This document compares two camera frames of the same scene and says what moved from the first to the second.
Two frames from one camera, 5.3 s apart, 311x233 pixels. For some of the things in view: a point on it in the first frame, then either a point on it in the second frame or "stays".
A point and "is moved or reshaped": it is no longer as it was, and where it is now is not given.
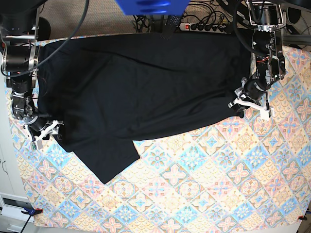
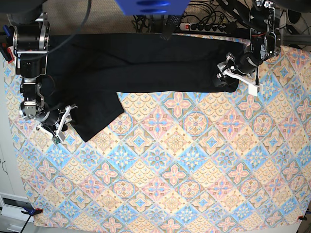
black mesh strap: [171, 24] stays
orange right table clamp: [302, 217] stays
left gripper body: [52, 127] -> [54, 122]
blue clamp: [32, 211] stays
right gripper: [266, 112] -> [244, 68]
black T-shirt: [105, 92] is moved or reshaped
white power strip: [218, 28] stays
